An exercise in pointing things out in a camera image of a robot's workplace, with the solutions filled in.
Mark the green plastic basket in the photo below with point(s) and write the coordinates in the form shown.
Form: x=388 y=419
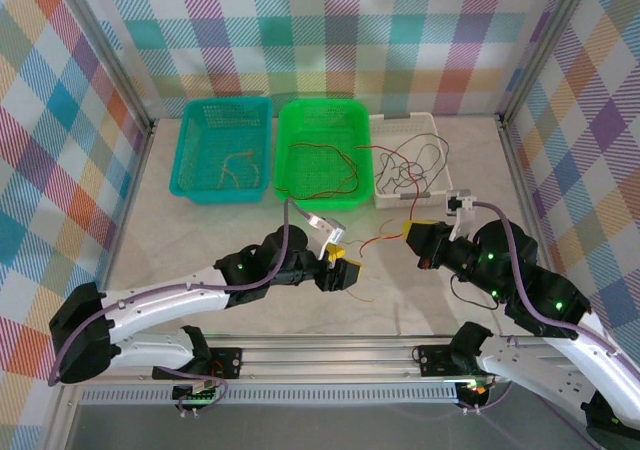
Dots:
x=320 y=170

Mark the white plastic basket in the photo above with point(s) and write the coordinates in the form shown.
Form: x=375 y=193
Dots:
x=400 y=125

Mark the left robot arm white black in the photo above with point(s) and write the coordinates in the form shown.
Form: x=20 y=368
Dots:
x=165 y=300

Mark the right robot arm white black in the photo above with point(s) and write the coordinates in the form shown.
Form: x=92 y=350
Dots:
x=615 y=370

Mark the controller board with LED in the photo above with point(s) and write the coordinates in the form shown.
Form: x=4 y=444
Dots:
x=197 y=397
x=475 y=389

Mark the teal plastic basket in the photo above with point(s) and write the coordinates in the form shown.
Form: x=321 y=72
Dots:
x=220 y=130

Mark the aluminium side rail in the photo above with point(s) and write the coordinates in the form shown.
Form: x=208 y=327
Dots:
x=534 y=220
x=124 y=220

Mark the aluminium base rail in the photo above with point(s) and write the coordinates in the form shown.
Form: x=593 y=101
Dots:
x=325 y=357

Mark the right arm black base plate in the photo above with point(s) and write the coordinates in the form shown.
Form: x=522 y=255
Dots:
x=435 y=360

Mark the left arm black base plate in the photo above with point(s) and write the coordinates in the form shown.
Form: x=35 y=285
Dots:
x=230 y=362

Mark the aluminium frame post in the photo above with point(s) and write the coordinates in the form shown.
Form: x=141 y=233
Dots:
x=105 y=45
x=543 y=45

